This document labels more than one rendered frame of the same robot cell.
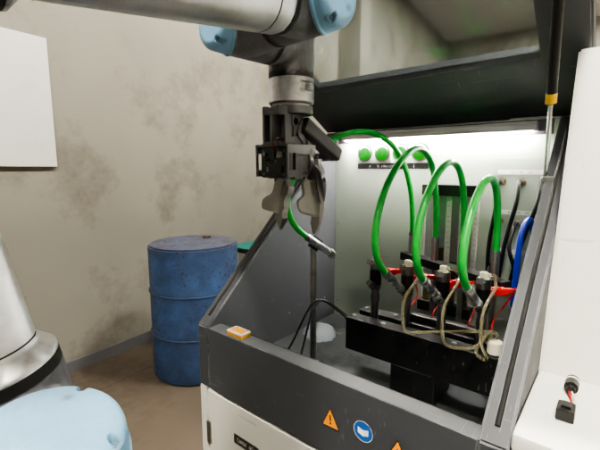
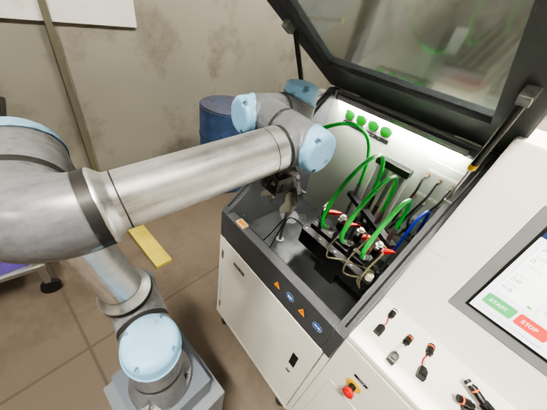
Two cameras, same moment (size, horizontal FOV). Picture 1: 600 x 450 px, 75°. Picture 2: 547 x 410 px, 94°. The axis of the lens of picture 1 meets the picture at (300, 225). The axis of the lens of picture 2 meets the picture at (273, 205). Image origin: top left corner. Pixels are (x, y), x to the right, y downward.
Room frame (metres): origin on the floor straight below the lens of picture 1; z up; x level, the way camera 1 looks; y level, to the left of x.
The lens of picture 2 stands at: (0.08, 0.00, 1.71)
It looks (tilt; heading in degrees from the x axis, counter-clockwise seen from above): 38 degrees down; 2
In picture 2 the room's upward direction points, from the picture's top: 12 degrees clockwise
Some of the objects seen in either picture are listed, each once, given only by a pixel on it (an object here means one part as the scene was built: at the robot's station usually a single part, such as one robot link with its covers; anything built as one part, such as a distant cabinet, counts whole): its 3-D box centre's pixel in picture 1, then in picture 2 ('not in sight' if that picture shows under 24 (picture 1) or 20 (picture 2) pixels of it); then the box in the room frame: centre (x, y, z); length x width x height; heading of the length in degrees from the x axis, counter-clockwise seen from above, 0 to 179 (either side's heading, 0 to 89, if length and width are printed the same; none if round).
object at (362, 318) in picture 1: (420, 359); (334, 259); (0.83, -0.27, 0.91); 0.34 x 0.10 x 0.15; 50
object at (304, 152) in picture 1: (288, 144); (282, 169); (0.66, 0.02, 1.37); 0.09 x 0.08 x 0.12; 140
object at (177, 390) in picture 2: not in sight; (159, 371); (0.28, 0.20, 0.95); 0.15 x 0.15 x 0.10
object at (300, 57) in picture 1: (289, 44); (296, 108); (0.67, 0.02, 1.53); 0.09 x 0.08 x 0.11; 136
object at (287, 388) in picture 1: (313, 402); (272, 272); (0.72, -0.03, 0.87); 0.62 x 0.04 x 0.16; 50
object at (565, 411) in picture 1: (569, 395); (387, 320); (0.55, -0.41, 0.99); 0.12 x 0.02 x 0.02; 141
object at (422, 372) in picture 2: not in sight; (426, 360); (0.46, -0.51, 0.99); 0.12 x 0.02 x 0.02; 147
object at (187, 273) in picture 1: (195, 304); (227, 144); (2.52, 0.70, 0.44); 0.58 x 0.58 x 0.87
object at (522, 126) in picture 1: (425, 132); (395, 121); (1.11, -0.35, 1.43); 0.54 x 0.03 x 0.02; 50
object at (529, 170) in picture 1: (516, 220); (423, 202); (0.95, -0.53, 1.20); 0.13 x 0.03 x 0.31; 50
